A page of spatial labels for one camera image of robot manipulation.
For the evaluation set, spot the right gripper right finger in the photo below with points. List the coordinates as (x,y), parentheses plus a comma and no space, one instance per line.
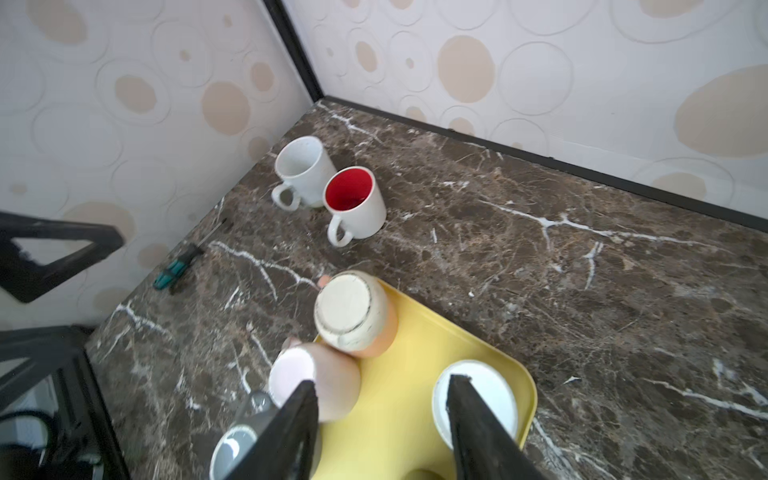
(482,449)

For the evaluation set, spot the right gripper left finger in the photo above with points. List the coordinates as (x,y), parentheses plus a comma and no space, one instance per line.
(287,449)

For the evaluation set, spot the white mug red inside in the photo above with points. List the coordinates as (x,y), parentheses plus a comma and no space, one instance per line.
(354,199)

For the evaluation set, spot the white speckled mug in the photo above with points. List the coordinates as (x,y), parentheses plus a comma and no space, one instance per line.
(305,168)

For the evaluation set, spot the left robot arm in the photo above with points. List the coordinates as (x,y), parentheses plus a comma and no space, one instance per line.
(54,422)

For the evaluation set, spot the grey mug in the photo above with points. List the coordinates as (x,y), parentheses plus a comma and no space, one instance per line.
(252,418)

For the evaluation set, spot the black mug white base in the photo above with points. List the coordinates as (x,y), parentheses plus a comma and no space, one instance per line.
(489,384)

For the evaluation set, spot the pink mug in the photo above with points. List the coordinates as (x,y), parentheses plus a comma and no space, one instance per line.
(336,377)

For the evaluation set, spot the cream and peach mug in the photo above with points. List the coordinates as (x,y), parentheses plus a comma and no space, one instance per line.
(354,314)

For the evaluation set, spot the yellow plastic tray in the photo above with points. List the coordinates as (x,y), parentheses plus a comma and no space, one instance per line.
(390,431)

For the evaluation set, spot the green handled screwdriver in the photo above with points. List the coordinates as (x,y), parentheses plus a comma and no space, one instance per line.
(177,268)

